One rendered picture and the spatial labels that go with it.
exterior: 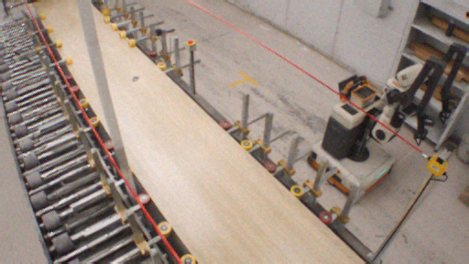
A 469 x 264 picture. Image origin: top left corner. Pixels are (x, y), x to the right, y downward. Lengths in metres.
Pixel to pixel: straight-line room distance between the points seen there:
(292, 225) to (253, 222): 0.23
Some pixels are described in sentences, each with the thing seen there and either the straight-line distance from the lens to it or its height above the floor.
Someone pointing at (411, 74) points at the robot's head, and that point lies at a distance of 2.67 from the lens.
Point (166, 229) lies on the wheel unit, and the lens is 1.97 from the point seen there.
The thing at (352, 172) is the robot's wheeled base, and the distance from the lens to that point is 3.23.
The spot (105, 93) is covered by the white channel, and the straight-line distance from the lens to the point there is 1.69.
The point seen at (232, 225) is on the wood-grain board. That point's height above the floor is 0.90.
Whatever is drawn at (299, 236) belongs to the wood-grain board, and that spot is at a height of 0.90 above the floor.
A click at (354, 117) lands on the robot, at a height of 0.81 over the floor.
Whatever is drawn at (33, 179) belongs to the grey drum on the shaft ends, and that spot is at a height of 0.85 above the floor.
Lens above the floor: 2.58
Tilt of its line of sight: 43 degrees down
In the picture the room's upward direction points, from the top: 3 degrees clockwise
